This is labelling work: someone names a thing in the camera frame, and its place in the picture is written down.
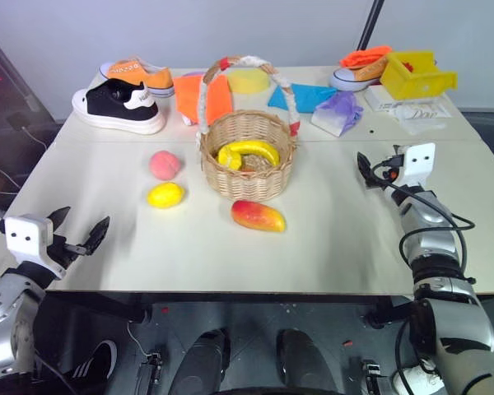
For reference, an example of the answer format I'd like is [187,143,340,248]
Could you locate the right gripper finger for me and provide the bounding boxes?
[362,171,384,189]
[356,151,375,176]

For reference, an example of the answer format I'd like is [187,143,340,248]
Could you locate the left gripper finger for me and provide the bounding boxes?
[79,215,111,257]
[44,206,72,239]

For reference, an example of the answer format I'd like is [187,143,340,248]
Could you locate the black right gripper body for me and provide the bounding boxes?
[372,144,406,187]

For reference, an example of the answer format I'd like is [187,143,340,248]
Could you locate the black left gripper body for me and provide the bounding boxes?
[44,232,88,271]

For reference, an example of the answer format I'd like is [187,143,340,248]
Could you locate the purple white plastic bag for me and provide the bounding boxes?
[310,91,365,137]

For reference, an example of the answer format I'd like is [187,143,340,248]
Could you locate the yellow lemon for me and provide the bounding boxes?
[146,181,187,209]

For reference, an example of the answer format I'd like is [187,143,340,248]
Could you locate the orange white canvas sneaker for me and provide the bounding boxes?
[328,57,391,92]

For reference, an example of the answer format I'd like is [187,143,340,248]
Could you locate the blue cloth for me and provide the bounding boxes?
[268,82,339,114]

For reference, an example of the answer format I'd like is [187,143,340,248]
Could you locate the pink peach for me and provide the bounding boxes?
[148,150,182,182]

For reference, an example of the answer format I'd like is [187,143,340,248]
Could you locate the crumpled bright orange cloth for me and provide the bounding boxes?
[338,44,397,69]

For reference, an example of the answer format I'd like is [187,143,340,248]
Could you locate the yellow banana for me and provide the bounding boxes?
[217,140,282,170]

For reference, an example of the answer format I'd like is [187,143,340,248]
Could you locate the black shoe white stripes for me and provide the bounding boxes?
[60,338,119,393]

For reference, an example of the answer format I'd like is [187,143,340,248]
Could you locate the red yellow mango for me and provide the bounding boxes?
[231,199,288,234]

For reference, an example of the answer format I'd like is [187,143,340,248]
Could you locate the black and white sneaker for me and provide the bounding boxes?
[71,78,167,136]

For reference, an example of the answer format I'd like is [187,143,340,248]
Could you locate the dark cabinet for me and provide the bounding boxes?
[0,23,65,215]

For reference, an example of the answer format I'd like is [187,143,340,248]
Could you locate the black stand pole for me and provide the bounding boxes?
[355,0,386,53]

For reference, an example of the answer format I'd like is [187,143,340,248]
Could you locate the round yellow sponge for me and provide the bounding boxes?
[226,68,272,95]

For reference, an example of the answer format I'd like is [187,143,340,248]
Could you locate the dark rounded shape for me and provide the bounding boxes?
[274,328,342,395]
[169,328,232,395]

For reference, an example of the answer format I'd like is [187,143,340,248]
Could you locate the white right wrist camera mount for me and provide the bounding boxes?
[400,142,436,183]

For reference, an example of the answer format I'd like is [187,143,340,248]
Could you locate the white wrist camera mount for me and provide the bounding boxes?
[3,215,67,281]
[400,142,436,183]

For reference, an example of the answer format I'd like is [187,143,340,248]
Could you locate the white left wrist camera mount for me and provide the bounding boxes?
[3,215,67,281]

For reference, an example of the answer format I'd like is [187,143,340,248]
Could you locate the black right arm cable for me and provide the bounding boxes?
[371,157,478,286]

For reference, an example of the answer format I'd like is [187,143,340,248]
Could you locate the white cable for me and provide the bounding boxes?
[6,122,47,194]

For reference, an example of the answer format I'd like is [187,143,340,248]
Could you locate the wicker basket with wrapped handle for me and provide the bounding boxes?
[194,54,302,202]

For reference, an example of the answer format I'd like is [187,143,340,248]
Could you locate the black table frame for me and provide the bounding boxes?
[40,292,417,330]

